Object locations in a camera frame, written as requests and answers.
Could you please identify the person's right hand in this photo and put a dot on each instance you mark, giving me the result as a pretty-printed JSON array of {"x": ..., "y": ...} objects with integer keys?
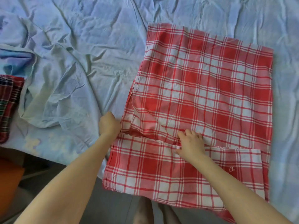
[{"x": 190, "y": 144}]

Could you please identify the person's left hand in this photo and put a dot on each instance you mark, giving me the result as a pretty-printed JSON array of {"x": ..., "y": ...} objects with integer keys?
[{"x": 110, "y": 126}]

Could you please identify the red white plaid cloth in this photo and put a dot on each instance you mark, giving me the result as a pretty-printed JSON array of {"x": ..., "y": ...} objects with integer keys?
[{"x": 201, "y": 91}]

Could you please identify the white bed sheet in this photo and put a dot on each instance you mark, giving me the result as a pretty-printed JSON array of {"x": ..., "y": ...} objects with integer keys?
[{"x": 70, "y": 58}]

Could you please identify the red green plaid cloth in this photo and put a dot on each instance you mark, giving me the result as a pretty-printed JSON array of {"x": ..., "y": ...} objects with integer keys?
[{"x": 8, "y": 105}]

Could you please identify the orange plastic storage bin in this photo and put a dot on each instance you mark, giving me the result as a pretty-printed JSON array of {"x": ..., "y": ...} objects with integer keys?
[{"x": 8, "y": 184}]

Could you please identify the person's left forearm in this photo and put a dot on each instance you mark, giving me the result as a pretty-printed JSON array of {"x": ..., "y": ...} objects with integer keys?
[{"x": 65, "y": 184}]

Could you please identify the person's right forearm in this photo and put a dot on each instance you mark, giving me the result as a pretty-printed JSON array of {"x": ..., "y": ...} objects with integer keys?
[{"x": 233, "y": 193}]

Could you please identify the person's right leg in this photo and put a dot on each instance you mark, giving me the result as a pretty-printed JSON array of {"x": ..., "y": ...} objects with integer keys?
[{"x": 168, "y": 217}]

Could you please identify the person's leg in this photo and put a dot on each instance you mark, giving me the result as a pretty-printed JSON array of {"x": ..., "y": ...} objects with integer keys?
[
  {"x": 142, "y": 214},
  {"x": 168, "y": 217}
]

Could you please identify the person's left leg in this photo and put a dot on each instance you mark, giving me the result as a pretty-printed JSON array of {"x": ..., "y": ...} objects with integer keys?
[{"x": 142, "y": 214}]

